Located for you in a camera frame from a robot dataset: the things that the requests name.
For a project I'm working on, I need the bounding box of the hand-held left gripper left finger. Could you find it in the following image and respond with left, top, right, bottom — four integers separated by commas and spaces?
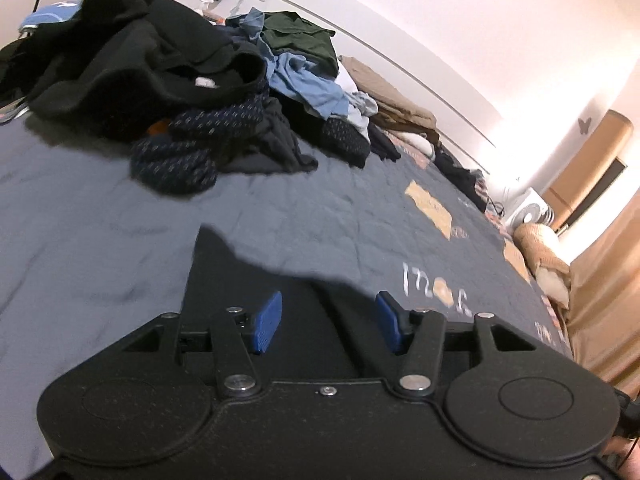
122, 291, 283, 398

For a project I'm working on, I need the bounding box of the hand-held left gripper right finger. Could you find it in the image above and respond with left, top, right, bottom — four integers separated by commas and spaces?
375, 291, 538, 398

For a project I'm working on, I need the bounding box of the black t-shirt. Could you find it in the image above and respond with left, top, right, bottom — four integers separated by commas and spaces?
182, 225, 476, 378

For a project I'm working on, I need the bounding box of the black crumpled garment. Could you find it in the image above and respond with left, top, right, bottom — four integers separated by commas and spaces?
432, 152, 488, 211

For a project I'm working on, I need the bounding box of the tan pillow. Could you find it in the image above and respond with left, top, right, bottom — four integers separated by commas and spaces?
514, 222, 571, 306

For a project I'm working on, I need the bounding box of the small black garment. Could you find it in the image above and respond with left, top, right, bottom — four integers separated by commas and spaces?
367, 127, 401, 163

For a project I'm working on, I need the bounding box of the white fan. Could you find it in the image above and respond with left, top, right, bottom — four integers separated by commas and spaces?
505, 187, 556, 233

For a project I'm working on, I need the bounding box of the dark grey garment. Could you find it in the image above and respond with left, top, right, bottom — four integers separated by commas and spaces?
220, 97, 318, 176

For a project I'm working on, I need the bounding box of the white pillow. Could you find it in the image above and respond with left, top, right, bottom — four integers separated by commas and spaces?
395, 132, 436, 156

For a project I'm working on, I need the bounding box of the navy dotted garment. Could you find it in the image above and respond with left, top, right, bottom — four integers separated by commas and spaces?
320, 117, 371, 168
131, 92, 271, 196

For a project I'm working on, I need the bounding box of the grey quilted bedspread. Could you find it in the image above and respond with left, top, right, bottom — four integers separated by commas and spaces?
0, 110, 576, 461

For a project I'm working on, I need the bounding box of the tan curtain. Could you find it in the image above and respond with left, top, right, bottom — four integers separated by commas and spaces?
542, 160, 640, 386

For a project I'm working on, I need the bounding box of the white grey shirt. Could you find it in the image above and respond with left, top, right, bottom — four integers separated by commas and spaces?
335, 67, 378, 131

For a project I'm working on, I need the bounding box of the tan folded garment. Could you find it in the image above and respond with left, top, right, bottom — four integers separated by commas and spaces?
340, 55, 438, 131

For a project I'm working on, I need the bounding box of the light blue shirt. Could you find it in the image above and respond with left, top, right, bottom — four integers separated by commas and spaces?
267, 52, 351, 121

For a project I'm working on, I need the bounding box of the black framed panel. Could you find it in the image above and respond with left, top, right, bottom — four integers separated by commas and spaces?
557, 157, 628, 233

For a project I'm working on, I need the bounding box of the rolled tan mat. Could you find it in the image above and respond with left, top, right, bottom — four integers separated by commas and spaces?
542, 109, 636, 231

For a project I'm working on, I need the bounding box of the green shirt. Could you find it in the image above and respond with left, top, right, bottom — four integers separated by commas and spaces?
260, 11, 338, 78

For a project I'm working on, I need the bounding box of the blue denim garment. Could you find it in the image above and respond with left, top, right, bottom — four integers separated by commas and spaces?
225, 7, 266, 41

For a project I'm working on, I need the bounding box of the blue white cloth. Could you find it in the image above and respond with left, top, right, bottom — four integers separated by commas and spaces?
20, 2, 83, 28

